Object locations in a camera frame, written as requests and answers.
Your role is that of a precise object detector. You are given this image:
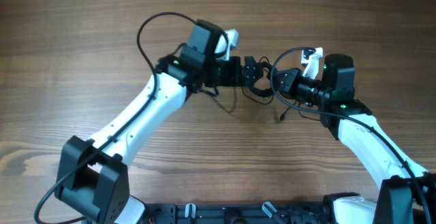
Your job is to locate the thick black USB cable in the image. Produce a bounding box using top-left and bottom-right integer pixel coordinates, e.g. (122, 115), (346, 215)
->
(240, 56), (277, 106)

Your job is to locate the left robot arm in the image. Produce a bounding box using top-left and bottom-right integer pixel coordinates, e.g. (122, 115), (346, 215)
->
(54, 20), (263, 223)

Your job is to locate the right camera cable black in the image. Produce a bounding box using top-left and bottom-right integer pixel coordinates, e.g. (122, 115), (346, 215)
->
(269, 46), (432, 224)

